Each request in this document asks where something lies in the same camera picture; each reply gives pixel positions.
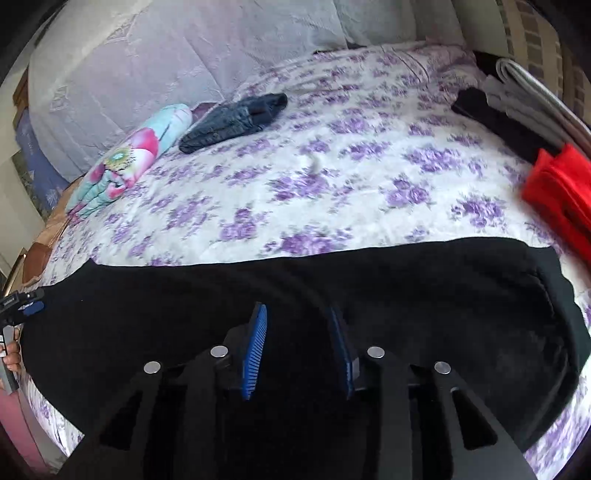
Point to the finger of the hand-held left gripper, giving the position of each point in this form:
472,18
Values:
31,305

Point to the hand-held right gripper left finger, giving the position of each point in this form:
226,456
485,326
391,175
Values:
255,350

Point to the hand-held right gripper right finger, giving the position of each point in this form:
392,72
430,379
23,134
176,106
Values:
340,350

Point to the black pants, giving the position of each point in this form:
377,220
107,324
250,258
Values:
415,300

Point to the person's left hand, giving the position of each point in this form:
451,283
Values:
14,357

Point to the blue printed cloth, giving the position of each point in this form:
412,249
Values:
39,170

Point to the folded floral blanket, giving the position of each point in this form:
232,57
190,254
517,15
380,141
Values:
124,161

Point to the folded blue jeans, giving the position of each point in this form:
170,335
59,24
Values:
231,122

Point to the red garment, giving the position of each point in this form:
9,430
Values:
563,198

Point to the small black garment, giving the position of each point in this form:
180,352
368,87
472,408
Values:
494,120

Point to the white lace cover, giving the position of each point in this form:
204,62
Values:
161,55

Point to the dark cloth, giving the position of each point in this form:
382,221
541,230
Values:
355,47

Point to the folded grey cloth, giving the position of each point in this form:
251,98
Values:
535,97

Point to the beige patterned curtain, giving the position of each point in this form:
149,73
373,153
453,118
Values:
540,41

